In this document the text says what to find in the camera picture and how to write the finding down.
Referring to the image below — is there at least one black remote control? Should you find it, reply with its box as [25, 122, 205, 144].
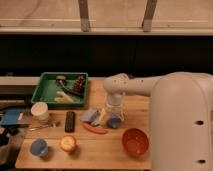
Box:
[65, 111, 75, 133]

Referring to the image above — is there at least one blue sponge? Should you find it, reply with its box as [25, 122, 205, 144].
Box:
[107, 115, 121, 129]

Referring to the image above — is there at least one dark handled brush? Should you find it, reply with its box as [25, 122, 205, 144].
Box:
[56, 75, 82, 97]

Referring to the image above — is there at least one pale corn husk piece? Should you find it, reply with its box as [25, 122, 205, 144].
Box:
[54, 91, 74, 103]

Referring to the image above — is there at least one red chili pepper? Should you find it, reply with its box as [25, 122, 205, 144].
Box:
[82, 122, 108, 135]

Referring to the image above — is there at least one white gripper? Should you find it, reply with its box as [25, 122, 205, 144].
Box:
[98, 101, 125, 123]

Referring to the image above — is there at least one green plastic tray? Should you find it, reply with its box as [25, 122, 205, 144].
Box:
[31, 72, 88, 109]

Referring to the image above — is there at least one pine cone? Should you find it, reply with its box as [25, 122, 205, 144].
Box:
[72, 75, 86, 93]

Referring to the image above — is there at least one red bowl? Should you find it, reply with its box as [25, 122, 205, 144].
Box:
[122, 128, 149, 157]

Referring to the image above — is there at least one blue cup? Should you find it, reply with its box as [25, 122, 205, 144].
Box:
[30, 138, 48, 157]

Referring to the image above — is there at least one crumpled blue cloth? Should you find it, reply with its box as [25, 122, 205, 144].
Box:
[80, 108, 100, 126]

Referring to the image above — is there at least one white paper cup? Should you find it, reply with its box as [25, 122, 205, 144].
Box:
[31, 102, 50, 123]

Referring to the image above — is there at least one metal spoon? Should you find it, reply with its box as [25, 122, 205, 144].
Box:
[29, 122, 60, 131]

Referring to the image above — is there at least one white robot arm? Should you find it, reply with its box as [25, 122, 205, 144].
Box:
[103, 72, 213, 171]

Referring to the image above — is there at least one blue box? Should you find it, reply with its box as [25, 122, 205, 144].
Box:
[0, 109, 23, 126]

